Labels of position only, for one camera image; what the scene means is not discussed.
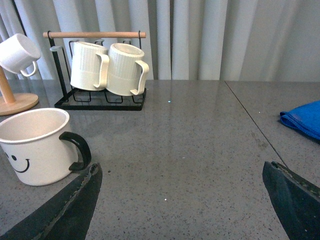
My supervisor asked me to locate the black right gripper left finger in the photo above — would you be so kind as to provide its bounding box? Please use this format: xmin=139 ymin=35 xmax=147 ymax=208
xmin=0 ymin=163 xmax=103 ymax=240

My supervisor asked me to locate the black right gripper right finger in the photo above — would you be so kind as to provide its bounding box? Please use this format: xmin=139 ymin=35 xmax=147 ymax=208
xmin=262 ymin=161 xmax=320 ymax=240

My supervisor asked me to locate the blue folded cloth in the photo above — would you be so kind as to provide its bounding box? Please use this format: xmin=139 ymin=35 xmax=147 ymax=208
xmin=279 ymin=100 xmax=320 ymax=140

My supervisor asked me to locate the white smiley face mug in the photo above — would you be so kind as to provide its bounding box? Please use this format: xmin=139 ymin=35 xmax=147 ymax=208
xmin=0 ymin=108 xmax=92 ymax=186

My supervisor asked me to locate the wooden mug tree stand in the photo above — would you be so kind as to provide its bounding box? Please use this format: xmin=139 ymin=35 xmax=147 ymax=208
xmin=0 ymin=67 xmax=39 ymax=116

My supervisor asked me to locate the right cream ribbed mug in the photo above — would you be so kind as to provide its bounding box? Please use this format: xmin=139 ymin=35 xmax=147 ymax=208
xmin=106 ymin=43 xmax=150 ymax=97

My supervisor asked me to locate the cream ribbed mug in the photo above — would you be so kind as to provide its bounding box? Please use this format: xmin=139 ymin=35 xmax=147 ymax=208
xmin=106 ymin=43 xmax=150 ymax=97
xmin=70 ymin=41 xmax=110 ymax=91

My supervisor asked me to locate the left cream ribbed mug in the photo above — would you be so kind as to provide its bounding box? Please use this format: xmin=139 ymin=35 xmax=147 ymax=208
xmin=70 ymin=41 xmax=110 ymax=91

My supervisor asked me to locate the grey pleated curtain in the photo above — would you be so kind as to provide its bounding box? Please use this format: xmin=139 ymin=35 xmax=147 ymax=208
xmin=0 ymin=0 xmax=320 ymax=82

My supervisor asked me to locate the small white hanging mug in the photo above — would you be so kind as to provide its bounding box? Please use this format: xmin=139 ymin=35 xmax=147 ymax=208
xmin=0 ymin=33 xmax=41 ymax=77

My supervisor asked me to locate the black wire mug rack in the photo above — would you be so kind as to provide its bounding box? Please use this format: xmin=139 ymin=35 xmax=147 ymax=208
xmin=43 ymin=31 xmax=147 ymax=111

